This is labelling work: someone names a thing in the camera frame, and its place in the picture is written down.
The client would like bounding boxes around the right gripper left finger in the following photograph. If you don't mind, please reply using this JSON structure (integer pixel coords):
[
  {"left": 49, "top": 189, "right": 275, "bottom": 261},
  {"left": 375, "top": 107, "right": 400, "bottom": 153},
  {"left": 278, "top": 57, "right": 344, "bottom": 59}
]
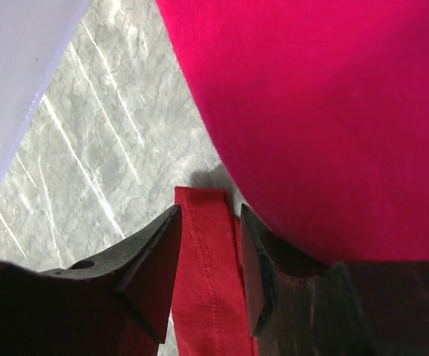
[{"left": 0, "top": 205, "right": 182, "bottom": 355}]

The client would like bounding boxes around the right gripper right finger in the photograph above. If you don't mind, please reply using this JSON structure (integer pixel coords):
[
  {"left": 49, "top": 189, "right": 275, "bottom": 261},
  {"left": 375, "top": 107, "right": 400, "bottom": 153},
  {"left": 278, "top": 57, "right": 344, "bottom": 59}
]
[{"left": 239, "top": 202, "right": 429, "bottom": 356}]

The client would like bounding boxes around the dark red t shirt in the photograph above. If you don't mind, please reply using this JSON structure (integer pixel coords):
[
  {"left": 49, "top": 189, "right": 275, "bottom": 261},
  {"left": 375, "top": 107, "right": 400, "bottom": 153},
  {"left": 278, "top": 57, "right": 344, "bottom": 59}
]
[{"left": 118, "top": 187, "right": 258, "bottom": 355}]

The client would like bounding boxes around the folded pink t shirt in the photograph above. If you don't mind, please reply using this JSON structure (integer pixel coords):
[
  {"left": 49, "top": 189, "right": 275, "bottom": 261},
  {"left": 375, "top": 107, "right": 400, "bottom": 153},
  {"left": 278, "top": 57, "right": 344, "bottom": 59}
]
[{"left": 158, "top": 1, "right": 429, "bottom": 262}]

